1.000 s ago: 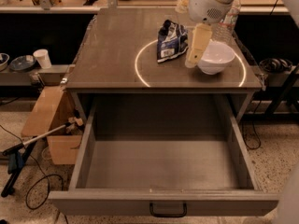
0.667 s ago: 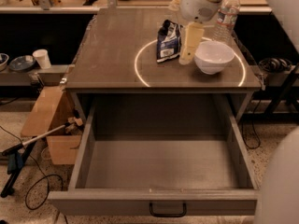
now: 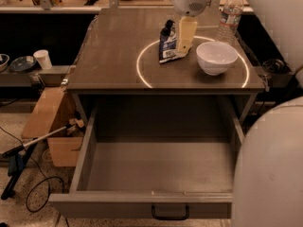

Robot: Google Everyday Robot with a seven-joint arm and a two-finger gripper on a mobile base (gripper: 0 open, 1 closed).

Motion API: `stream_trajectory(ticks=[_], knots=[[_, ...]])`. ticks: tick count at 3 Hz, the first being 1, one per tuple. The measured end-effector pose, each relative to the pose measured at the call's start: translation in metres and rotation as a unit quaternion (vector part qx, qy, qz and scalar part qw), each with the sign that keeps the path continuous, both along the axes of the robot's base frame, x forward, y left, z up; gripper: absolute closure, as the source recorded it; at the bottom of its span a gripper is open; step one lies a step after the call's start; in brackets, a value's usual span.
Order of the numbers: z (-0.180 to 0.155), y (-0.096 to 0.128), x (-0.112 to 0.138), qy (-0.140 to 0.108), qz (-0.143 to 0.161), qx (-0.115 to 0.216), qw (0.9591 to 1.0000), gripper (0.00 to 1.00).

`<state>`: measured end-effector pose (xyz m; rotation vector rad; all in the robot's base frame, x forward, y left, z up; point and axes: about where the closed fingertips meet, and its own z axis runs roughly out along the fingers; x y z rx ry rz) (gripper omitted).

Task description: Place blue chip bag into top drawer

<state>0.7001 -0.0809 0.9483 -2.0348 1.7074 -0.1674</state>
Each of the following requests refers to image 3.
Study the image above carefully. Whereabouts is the grey bowl at left edge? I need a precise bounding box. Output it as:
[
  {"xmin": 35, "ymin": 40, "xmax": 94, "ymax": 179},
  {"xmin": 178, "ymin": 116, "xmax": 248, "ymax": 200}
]
[{"xmin": 0, "ymin": 54, "xmax": 9, "ymax": 73}]

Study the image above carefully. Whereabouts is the black tripod stand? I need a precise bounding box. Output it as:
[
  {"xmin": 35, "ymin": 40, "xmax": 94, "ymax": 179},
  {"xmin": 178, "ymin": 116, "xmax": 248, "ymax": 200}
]
[{"xmin": 1, "ymin": 124, "xmax": 72, "ymax": 201}]

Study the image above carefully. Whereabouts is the low side shelf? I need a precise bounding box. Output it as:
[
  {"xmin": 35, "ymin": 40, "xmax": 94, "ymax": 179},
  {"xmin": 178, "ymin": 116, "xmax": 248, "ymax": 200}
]
[{"xmin": 0, "ymin": 65, "xmax": 71, "ymax": 87}]

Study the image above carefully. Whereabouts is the black drawer handle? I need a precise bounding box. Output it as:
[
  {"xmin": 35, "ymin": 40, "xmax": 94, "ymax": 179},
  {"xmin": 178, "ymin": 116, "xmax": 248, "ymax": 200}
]
[{"xmin": 151, "ymin": 204, "xmax": 190, "ymax": 221}]

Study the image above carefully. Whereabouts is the grey open top drawer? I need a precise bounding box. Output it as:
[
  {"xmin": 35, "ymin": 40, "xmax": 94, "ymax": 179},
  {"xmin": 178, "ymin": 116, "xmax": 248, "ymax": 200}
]
[{"xmin": 50, "ymin": 95, "xmax": 243, "ymax": 218}]

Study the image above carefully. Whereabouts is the cardboard box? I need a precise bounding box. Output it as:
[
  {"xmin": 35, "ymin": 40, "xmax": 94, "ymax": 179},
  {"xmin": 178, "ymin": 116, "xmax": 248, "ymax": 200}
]
[{"xmin": 22, "ymin": 87, "xmax": 83, "ymax": 166}]

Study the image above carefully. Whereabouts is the dark plate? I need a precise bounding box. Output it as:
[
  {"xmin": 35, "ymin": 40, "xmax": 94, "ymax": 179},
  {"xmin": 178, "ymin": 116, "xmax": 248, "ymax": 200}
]
[{"xmin": 9, "ymin": 56, "xmax": 36, "ymax": 73}]

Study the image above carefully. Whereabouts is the white bowl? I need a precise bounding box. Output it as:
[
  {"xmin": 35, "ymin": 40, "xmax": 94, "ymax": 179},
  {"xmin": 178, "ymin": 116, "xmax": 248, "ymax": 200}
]
[{"xmin": 196, "ymin": 42, "xmax": 238, "ymax": 76}]

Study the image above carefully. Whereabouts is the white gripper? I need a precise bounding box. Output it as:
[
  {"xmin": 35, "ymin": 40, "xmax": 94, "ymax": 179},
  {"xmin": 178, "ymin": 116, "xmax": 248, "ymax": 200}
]
[{"xmin": 172, "ymin": 0, "xmax": 210, "ymax": 53}]

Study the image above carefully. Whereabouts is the white paper cup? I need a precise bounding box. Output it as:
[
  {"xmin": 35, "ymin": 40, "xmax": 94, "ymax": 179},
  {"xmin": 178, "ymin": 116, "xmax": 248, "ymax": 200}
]
[{"xmin": 33, "ymin": 49, "xmax": 52, "ymax": 69}]

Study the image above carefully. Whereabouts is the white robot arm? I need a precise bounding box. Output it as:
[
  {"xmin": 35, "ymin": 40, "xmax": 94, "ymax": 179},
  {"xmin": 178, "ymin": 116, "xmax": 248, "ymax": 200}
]
[{"xmin": 231, "ymin": 0, "xmax": 303, "ymax": 227}]

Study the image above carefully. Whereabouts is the clear plastic water bottle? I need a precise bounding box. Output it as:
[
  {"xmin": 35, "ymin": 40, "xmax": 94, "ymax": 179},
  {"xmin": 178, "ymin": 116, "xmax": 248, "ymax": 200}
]
[{"xmin": 216, "ymin": 0, "xmax": 244, "ymax": 44}]

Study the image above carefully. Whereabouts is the blue chip bag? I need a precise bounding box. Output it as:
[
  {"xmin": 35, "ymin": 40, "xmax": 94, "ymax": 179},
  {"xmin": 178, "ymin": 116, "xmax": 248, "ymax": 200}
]
[{"xmin": 159, "ymin": 20, "xmax": 186, "ymax": 64}]

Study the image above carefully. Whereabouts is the grey cabinet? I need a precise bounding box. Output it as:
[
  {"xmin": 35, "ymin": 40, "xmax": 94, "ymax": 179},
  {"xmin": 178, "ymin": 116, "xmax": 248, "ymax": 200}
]
[{"xmin": 67, "ymin": 8, "xmax": 264, "ymax": 118}]

